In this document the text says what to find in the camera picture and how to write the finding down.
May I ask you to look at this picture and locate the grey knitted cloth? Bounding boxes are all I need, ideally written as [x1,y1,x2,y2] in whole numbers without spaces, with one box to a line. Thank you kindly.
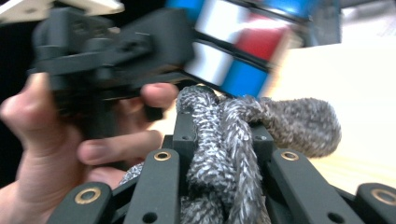
[120,84,343,224]

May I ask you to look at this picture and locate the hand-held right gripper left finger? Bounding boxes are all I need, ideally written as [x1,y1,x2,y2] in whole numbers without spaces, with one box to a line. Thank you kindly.
[162,111,201,175]

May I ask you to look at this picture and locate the multicoloured puzzle cube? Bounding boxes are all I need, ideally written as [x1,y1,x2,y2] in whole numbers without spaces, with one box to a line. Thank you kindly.
[164,0,312,99]

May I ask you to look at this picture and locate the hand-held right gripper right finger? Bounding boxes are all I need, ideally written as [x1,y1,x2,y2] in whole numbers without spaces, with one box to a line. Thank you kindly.
[249,122,276,163]

